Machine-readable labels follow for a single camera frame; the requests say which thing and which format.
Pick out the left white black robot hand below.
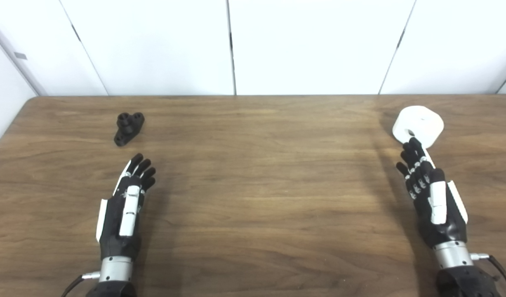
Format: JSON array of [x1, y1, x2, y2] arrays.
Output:
[[96, 153, 156, 261]]

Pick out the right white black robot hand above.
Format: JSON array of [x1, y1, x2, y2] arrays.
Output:
[[396, 137, 469, 249]]

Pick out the round white plastic piece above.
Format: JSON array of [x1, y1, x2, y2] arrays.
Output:
[[392, 106, 445, 150]]

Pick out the black plastic holder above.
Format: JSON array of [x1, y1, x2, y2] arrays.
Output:
[[114, 112, 146, 147]]

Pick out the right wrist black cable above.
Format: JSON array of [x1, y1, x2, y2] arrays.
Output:
[[471, 253, 506, 297]]

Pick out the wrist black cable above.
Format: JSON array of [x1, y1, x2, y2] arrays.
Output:
[[61, 271, 101, 297], [471, 253, 506, 297]]

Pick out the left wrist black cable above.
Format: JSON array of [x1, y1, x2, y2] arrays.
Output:
[[61, 271, 101, 297]]

